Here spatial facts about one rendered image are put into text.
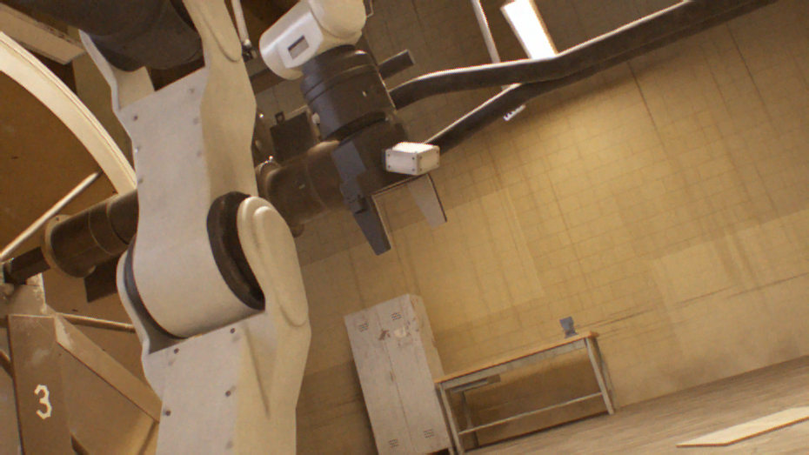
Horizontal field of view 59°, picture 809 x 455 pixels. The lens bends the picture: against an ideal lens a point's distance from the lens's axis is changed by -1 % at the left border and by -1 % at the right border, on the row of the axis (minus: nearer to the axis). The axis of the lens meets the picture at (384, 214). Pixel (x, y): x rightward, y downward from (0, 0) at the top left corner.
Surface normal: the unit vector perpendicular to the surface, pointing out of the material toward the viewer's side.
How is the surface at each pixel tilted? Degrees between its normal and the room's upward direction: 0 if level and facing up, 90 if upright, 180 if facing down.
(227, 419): 64
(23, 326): 90
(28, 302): 90
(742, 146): 90
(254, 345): 94
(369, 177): 104
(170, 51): 174
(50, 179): 133
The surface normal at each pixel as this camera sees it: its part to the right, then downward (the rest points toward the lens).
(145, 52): 0.30, 0.94
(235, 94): 0.88, 0.05
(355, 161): -0.60, 0.26
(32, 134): -0.02, 0.65
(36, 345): 0.88, -0.35
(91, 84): -0.39, -0.17
